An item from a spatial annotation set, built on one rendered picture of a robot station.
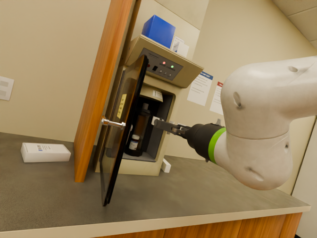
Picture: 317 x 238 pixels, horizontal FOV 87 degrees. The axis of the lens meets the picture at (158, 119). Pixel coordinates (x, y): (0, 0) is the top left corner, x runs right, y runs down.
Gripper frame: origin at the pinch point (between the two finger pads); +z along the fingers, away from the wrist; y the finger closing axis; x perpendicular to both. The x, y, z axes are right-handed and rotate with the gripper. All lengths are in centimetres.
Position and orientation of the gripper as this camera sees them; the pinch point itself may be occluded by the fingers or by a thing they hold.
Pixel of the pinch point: (168, 124)
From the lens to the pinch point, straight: 63.0
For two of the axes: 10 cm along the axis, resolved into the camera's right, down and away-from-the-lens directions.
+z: -4.6, -1.7, 8.7
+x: -2.8, 9.6, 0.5
